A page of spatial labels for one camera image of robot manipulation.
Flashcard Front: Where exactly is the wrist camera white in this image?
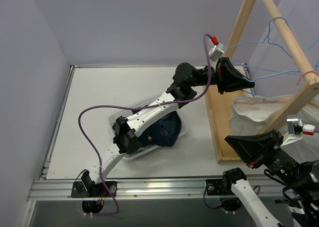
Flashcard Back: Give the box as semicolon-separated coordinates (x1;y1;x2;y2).
209;36;224;61
281;115;318;146

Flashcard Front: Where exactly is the dark denim skirt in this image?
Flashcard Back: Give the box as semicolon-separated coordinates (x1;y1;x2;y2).
125;111;182;157

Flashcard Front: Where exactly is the aluminium frame rail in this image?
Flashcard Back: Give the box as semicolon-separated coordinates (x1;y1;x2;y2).
27;175;283;201

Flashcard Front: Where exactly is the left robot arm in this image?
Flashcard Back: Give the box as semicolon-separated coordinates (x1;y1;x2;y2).
82;57;255;197

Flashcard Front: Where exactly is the pink wire hanger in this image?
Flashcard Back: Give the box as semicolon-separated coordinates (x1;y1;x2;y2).
234;62;319;105

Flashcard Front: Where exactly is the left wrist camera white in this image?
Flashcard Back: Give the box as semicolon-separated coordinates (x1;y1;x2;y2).
209;36;224;61

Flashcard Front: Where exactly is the white plastic basket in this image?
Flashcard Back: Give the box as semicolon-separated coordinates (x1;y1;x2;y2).
107;94;187;160

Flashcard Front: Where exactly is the wooden clothes rack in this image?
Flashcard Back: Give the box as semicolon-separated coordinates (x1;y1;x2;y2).
204;0;319;165

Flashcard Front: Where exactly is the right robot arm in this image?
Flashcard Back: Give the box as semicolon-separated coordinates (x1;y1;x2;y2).
221;130;319;227

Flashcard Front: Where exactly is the blue wire hanger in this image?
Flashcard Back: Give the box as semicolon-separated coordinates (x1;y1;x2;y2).
230;38;319;97
225;17;299;79

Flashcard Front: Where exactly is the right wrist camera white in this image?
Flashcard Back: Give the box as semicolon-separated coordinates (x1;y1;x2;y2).
281;115;318;146

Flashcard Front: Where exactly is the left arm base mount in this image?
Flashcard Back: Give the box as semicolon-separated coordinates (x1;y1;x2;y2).
70;181;117;198

